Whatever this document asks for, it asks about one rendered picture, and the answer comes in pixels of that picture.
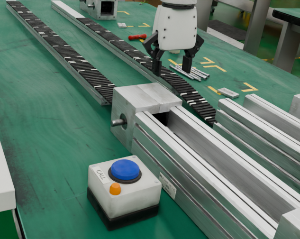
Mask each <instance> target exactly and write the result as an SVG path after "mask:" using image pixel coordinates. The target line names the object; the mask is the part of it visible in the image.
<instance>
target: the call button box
mask: <svg viewBox="0 0 300 239"><path fill-rule="evenodd" d="M121 159H128V160H131V161H134V162H135V163H136V164H138V166H139V175H138V176H137V177H136V178H134V179H131V180H122V179H118V178H116V177H115V176H113V174H112V173H111V165H112V164H113V163H114V162H116V161H118V160H121ZM112 183H118V184H119V185H120V187H121V193H120V194H119V195H112V194H110V192H109V188H110V186H111V185H112ZM161 188H162V184H161V182H160V181H159V180H158V179H157V178H156V177H155V176H154V174H153V173H152V172H151V171H150V170H149V169H148V168H147V167H146V166H145V165H144V164H143V162H142V161H141V160H140V159H139V158H138V157H137V156H135V155H133V156H127V157H124V158H119V159H115V160H110V161H106V162H102V163H98V164H93V165H90V166H89V169H88V187H87V198H88V199H89V201H90V203H91V204H92V206H93V207H94V209H95V211H96V212H97V214H98V215H99V217H100V218H101V220H102V222H103V223H104V225H105V226H106V228H107V229H108V231H112V230H115V229H118V228H121V227H124V226H127V225H130V224H133V223H136V222H139V221H143V220H146V219H149V218H151V217H154V216H156V215H157V214H158V208H159V205H158V203H159V201H160V194H161Z"/></svg>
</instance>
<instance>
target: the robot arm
mask: <svg viewBox="0 0 300 239"><path fill-rule="evenodd" d="M160 1H162V4H161V5H158V8H157V11H156V15H155V20H154V26H153V32H152V35H151V36H150V37H149V38H148V39H146V40H145V41H144V42H143V43H142V45H143V46H144V48H145V50H146V52H147V53H148V54H149V55H150V56H151V58H152V72H153V74H154V75H156V76H157V77H160V76H161V68H162V61H161V60H160V58H161V57H162V55H163V54H164V52H165V51H172V50H184V52H185V55H183V60H182V70H183V71H184V72H186V73H188V74H190V72H191V65H192V58H194V57H195V54H196V53H197V52H198V51H199V49H200V47H201V46H202V44H203V43H204V39H203V38H202V37H200V36H199V35H198V34H197V11H196V7H195V6H194V5H193V4H196V3H197V0H160ZM151 44H152V45H153V46H155V48H154V50H153V49H152V48H151Z"/></svg>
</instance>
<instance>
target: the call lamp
mask: <svg viewBox="0 0 300 239"><path fill-rule="evenodd" d="M109 192H110V194H112V195H119V194H120V193H121V187H120V185H119V184H118V183H112V185H111V186H110V188H109Z"/></svg>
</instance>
